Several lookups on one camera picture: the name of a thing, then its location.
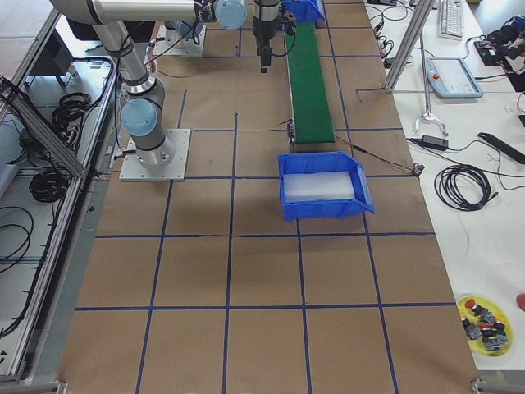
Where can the near blue storage bin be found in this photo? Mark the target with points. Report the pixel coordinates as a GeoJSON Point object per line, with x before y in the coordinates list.
{"type": "Point", "coordinates": [335, 161]}

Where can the green conveyor belt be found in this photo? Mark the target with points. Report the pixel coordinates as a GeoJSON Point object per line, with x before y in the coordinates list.
{"type": "Point", "coordinates": [311, 118]}

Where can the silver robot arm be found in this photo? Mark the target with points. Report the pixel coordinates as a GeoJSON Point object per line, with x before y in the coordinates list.
{"type": "Point", "coordinates": [177, 30]}
{"type": "Point", "coordinates": [142, 114]}

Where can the white foam pad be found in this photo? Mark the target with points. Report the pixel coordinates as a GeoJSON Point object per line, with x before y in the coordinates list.
{"type": "Point", "coordinates": [316, 186]}

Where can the blue storage bin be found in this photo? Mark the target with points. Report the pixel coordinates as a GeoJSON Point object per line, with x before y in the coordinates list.
{"type": "Point", "coordinates": [335, 161]}
{"type": "Point", "coordinates": [305, 10]}

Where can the white keyboard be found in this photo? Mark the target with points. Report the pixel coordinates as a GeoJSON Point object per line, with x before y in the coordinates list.
{"type": "Point", "coordinates": [450, 20]}

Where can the black power adapter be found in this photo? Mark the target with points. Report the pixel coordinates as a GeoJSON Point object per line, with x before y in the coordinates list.
{"type": "Point", "coordinates": [432, 142]}

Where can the black flat bar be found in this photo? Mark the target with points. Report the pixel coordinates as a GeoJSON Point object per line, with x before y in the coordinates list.
{"type": "Point", "coordinates": [502, 147]}

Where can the teach pendant tablet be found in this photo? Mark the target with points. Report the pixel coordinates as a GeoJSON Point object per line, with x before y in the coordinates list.
{"type": "Point", "coordinates": [450, 78]}

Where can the aluminium frame post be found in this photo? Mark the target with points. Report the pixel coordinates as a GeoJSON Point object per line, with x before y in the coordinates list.
{"type": "Point", "coordinates": [408, 41]}

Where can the white claw grabber tool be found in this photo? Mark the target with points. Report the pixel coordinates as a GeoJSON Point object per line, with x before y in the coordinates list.
{"type": "Point", "coordinates": [428, 117]}

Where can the yellow plate of buttons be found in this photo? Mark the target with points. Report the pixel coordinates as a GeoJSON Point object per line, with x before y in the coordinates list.
{"type": "Point", "coordinates": [486, 326]}

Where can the far blue storage bin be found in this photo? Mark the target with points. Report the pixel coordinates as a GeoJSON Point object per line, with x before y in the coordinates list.
{"type": "Point", "coordinates": [305, 10]}

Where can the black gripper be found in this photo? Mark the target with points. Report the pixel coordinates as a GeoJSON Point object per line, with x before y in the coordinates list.
{"type": "Point", "coordinates": [262, 32]}

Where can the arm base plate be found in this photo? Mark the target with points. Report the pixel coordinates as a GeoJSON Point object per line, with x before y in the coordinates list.
{"type": "Point", "coordinates": [169, 162]}
{"type": "Point", "coordinates": [181, 48]}

